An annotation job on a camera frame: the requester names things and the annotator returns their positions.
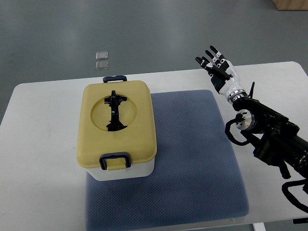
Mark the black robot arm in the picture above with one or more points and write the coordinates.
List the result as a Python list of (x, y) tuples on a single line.
[(274, 138)]

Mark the blue grey fabric mat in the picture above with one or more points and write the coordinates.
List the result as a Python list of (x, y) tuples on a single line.
[(196, 176)]

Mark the lower floor metal plate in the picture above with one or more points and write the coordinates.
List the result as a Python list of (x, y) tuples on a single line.
[(102, 65)]

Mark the floor metal plate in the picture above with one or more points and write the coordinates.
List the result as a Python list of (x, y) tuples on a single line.
[(101, 55), (102, 65)]

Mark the white storage box base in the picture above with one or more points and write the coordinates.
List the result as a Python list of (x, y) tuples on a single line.
[(135, 171)]

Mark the white table leg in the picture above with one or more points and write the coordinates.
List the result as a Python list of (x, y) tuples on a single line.
[(259, 226)]

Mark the upper floor metal plate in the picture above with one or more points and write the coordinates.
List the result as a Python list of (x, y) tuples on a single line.
[(101, 55)]

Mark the wooden box corner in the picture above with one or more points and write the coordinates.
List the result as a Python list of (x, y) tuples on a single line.
[(291, 5)]

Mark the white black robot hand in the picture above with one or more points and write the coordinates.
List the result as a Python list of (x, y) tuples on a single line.
[(222, 73)]

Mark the yellow storage box lid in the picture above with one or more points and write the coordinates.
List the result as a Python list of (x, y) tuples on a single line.
[(116, 126)]

